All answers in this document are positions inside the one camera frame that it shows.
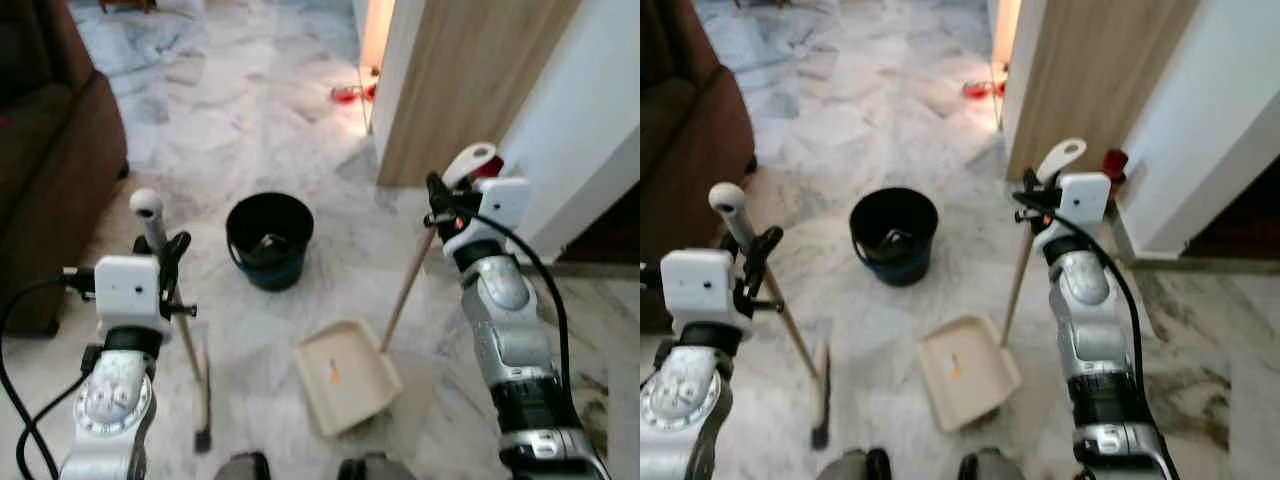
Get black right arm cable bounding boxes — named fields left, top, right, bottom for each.
left=1050, top=215, right=1151, bottom=401
left=470, top=212, right=573, bottom=401

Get light wooden cabinet panel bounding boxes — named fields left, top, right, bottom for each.
left=1005, top=0, right=1201, bottom=183
left=375, top=0, right=583, bottom=189

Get wooden broom with white grip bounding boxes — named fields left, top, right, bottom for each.
left=129, top=188, right=214, bottom=453
left=708, top=182, right=833, bottom=451

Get black plastic bucket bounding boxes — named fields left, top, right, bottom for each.
left=225, top=192, right=315, bottom=293
left=849, top=187, right=939, bottom=288

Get grey right robot foot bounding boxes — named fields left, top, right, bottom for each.
left=958, top=450, right=1036, bottom=480
left=338, top=454, right=416, bottom=480

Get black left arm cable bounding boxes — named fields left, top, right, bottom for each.
left=0, top=275, right=96, bottom=480

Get beige long-handled dustpan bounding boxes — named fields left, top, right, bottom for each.
left=917, top=138, right=1088, bottom=433
left=295, top=142, right=498, bottom=438

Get brown sofa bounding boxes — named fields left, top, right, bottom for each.
left=640, top=0, right=756, bottom=333
left=0, top=0, right=129, bottom=336

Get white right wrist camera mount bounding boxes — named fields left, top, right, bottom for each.
left=1045, top=172, right=1113, bottom=241
left=462, top=177, right=532, bottom=246

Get grey robot foot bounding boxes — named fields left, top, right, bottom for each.
left=832, top=450, right=893, bottom=480
left=215, top=452, right=271, bottom=480
left=338, top=454, right=416, bottom=480
left=958, top=450, right=1036, bottom=480

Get grey left robot foot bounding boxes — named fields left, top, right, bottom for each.
left=832, top=450, right=893, bottom=480
left=215, top=452, right=271, bottom=480

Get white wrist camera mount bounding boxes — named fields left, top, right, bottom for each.
left=462, top=177, right=532, bottom=246
left=92, top=255, right=166, bottom=336
left=1045, top=172, right=1113, bottom=241
left=660, top=249, right=753, bottom=336

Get dark wooden stairs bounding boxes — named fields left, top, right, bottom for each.
left=1185, top=170, right=1280, bottom=261
left=565, top=185, right=641, bottom=266

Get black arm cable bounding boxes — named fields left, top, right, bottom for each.
left=1050, top=215, right=1151, bottom=401
left=0, top=275, right=96, bottom=480
left=470, top=212, right=573, bottom=401

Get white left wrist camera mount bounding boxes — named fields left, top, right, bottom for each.
left=92, top=255, right=166, bottom=336
left=660, top=249, right=753, bottom=336

